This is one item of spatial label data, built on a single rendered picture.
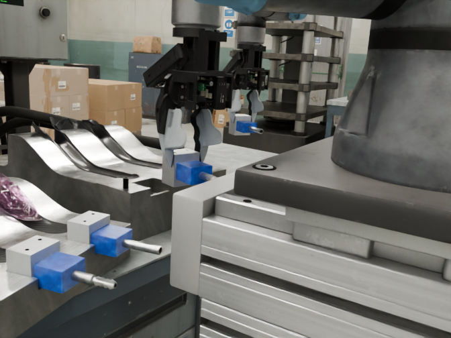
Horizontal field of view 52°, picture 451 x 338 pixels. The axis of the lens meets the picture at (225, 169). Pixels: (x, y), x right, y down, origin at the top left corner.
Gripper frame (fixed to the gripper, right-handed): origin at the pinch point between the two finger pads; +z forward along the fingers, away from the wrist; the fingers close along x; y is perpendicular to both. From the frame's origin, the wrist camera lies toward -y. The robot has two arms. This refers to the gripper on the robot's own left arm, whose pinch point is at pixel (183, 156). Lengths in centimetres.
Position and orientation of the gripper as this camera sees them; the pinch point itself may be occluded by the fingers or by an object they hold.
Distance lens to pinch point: 75.4
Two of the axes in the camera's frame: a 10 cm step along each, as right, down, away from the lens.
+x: 7.6, -1.1, 6.4
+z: -0.6, 9.7, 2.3
